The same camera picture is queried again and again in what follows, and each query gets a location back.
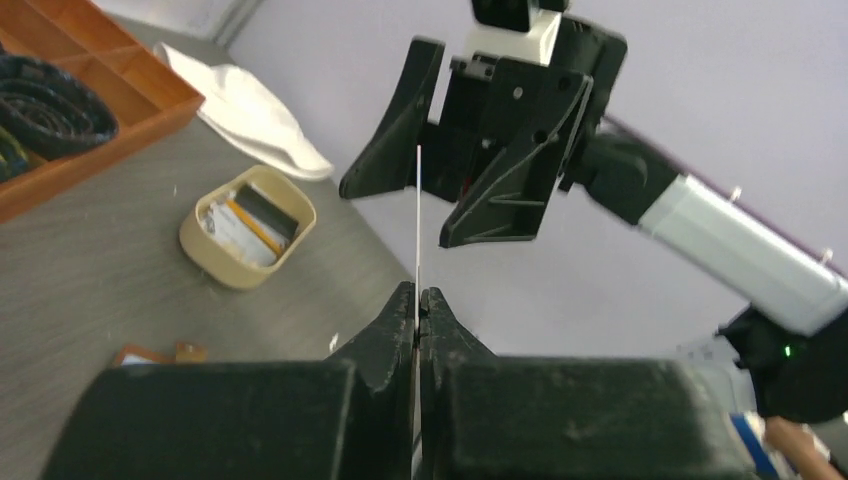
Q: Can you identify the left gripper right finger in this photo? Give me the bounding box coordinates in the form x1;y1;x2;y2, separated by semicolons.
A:
419;288;757;479

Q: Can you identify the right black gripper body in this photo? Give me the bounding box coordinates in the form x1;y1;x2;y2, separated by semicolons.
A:
421;16;628;202

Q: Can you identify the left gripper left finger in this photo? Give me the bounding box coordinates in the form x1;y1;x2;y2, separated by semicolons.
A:
42;282;414;479

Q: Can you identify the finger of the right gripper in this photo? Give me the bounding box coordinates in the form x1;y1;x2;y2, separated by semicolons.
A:
439;71;593;249
339;37;444;200

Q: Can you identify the thin card edge-on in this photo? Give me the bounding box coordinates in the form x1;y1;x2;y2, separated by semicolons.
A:
414;144;423;333

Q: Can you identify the beige oval card tray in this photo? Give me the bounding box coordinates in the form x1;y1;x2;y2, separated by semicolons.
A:
179;166;317;290

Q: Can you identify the brown leather card holder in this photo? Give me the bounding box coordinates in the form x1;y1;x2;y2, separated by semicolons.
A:
112;342;208;367

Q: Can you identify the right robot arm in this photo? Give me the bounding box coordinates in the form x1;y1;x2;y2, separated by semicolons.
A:
339;3;847;423

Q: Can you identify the white card in tray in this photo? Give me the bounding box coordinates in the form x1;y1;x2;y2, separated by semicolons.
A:
203;202;278;267

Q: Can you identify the white bucket hat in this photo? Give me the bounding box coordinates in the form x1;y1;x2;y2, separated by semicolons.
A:
153;42;334;181

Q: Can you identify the orange wooden divider tray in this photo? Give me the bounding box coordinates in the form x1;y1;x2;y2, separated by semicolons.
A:
1;1;203;221

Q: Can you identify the rolled dark belt centre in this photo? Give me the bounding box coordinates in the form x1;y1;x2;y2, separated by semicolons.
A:
1;54;119;161

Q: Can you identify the rolled dark belt bottom-left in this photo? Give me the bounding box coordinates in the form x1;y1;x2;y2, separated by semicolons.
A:
0;127;30;182

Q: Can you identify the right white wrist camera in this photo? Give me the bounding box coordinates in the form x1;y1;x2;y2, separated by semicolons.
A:
463;0;570;65

